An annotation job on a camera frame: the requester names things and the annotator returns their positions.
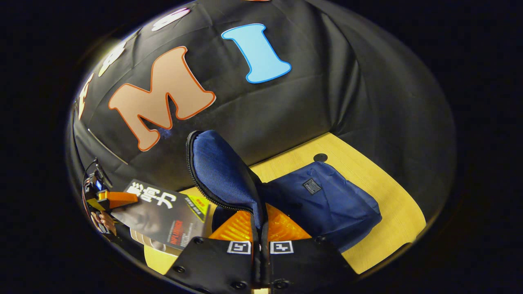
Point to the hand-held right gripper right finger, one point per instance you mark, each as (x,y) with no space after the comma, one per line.
(306,265)

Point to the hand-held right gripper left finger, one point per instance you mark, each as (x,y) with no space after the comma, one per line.
(212,265)

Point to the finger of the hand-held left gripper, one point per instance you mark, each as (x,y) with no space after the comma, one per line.
(120,197)

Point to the black book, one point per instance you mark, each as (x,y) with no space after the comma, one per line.
(163,216)

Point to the white bookshelf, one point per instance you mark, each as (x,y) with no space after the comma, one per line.
(154,246)

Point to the blue schoolbag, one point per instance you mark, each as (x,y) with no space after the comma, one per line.
(327,204)

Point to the black desk grommet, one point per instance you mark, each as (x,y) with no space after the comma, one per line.
(320,157)

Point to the black backdrop cloth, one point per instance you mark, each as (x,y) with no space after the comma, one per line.
(327,102)

